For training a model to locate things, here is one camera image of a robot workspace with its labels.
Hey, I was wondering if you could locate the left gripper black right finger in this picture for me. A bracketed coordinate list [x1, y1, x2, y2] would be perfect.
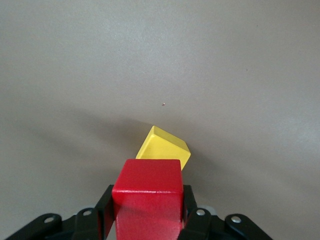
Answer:
[178, 184, 273, 240]

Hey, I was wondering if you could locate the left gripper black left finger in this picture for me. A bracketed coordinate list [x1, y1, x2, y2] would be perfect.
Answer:
[4, 184, 118, 240]

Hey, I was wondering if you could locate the red wooden block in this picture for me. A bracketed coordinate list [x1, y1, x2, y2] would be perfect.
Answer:
[111, 158, 185, 240]

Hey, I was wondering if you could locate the yellow wooden block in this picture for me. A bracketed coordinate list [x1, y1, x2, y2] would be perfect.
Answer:
[135, 125, 192, 172]

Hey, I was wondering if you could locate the brown paper table cover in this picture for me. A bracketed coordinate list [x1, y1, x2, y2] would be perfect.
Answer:
[0, 0, 320, 240]

